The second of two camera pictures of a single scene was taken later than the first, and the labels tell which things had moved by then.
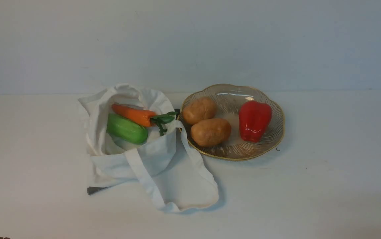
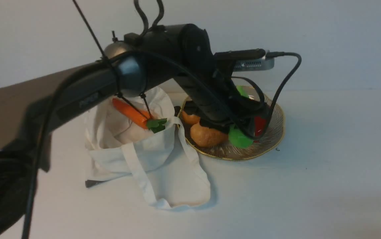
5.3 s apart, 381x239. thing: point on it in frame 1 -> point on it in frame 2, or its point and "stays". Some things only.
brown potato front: (210, 132) stays
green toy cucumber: (122, 128) -> (237, 138)
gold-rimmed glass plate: (228, 97) stays
